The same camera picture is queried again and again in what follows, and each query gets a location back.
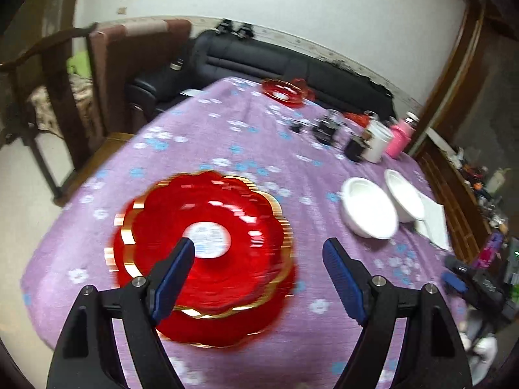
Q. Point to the white fuzzy object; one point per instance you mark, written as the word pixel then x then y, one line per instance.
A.
pixel 482 344

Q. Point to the dark jar with wooden lid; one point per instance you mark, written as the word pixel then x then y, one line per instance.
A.
pixel 357 148

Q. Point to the brown cushioned chair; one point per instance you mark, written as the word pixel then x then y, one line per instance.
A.
pixel 129 69

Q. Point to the white plastic jar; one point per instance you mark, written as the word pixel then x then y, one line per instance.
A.
pixel 377 142

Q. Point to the black electronic device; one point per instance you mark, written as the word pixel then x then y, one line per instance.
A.
pixel 326 127

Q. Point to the red plate with gold lettering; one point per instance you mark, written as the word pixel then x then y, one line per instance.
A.
pixel 211 332

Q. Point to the white disposable bowl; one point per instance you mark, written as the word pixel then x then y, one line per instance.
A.
pixel 405 194
pixel 371 210

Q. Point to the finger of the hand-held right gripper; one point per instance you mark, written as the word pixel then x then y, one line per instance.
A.
pixel 454 281
pixel 458 264

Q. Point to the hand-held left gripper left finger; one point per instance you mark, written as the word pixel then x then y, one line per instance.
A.
pixel 172 279

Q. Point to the red plate with white sticker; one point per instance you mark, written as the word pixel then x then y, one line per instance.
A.
pixel 247 231

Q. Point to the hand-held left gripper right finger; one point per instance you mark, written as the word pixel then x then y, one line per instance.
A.
pixel 344 283

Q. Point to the wooden cabinet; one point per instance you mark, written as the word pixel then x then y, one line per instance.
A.
pixel 454 194

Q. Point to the small red scalloped plate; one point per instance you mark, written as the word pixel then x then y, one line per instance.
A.
pixel 284 91

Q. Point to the pink bottle with knit sleeve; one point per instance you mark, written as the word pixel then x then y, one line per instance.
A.
pixel 399 137

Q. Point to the white paper sheet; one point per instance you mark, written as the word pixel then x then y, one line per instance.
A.
pixel 436 219

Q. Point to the dark wooden chair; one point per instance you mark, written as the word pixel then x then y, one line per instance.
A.
pixel 52 89

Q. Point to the purple floral tablecloth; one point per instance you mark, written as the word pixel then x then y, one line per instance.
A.
pixel 243 146

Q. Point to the black leather sofa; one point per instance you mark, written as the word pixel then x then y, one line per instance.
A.
pixel 243 60

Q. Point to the black power adapter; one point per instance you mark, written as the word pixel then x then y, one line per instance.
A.
pixel 245 30
pixel 225 27

